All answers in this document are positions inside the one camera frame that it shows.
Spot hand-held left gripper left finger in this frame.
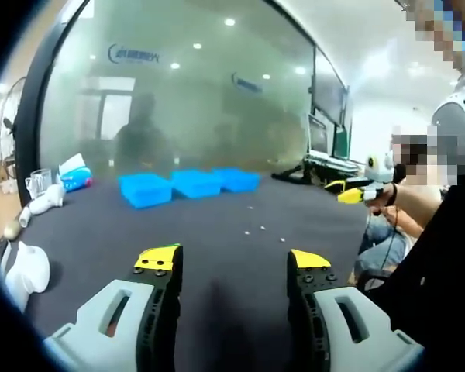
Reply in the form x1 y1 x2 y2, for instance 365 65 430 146
42 243 184 372

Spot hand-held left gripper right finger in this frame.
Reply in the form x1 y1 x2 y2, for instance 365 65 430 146
287 249 425 372

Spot screws nuts and washers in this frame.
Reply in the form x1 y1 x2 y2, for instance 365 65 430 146
243 205 287 243

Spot blue plastic bin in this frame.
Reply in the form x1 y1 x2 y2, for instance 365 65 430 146
118 173 174 210
170 169 222 201
212 167 263 194

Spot person's right hand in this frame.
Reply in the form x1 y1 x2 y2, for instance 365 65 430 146
371 182 400 216

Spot white keyboard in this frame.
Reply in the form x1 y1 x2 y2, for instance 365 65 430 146
304 153 367 171

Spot green panel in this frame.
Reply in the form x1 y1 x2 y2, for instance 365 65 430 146
332 123 353 160

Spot black workstation stand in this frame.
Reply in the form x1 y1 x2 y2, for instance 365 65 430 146
270 162 334 187

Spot open laptop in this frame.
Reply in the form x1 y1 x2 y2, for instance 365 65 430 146
307 113 330 156

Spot person operator on right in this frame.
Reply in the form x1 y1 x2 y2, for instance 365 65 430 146
356 185 465 372

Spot large black monitor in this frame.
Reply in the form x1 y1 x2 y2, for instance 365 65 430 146
312 48 353 127

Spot large white curved plastic part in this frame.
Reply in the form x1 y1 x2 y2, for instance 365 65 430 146
4 240 51 311

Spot black white remote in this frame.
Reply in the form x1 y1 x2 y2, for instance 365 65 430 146
0 236 12 280

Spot blue tissue pack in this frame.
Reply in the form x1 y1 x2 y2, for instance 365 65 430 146
57 153 94 193

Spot clear plastic cup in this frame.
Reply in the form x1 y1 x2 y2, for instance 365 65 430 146
25 168 53 201

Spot black standing fan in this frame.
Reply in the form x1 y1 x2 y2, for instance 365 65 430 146
0 76 28 179

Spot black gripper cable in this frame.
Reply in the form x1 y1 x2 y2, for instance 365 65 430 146
380 207 403 270

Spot black door frame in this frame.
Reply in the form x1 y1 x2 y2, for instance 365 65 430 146
17 0 98 206

